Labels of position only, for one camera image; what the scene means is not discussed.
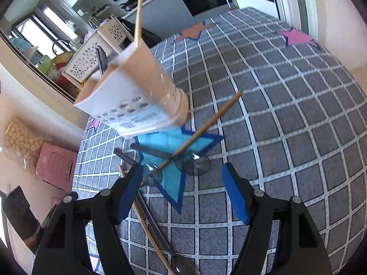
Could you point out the pink plastic box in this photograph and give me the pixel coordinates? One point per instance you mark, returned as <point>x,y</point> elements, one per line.
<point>56,166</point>

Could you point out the long wooden chopstick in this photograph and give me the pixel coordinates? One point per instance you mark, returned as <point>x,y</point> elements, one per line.
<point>142,220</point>

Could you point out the beige plastic utensil holder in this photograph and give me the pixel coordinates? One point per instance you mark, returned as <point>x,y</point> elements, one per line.
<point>135,95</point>

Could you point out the wooden chopstick on table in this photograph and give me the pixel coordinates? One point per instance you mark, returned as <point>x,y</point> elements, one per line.
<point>188,162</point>

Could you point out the dark grey metal spoon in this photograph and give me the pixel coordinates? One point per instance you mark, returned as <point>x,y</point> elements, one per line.
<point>102,59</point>

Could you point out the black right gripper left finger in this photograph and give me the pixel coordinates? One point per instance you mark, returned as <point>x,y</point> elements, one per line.
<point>63,248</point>

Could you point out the beige plastic basket shelf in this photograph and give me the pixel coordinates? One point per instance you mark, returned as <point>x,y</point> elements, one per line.
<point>110,37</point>

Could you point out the grey checkered star tablecloth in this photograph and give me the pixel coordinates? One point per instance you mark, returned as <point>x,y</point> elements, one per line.
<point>299,128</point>

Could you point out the black wok on stove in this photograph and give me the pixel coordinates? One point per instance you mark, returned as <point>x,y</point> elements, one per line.
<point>129,5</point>

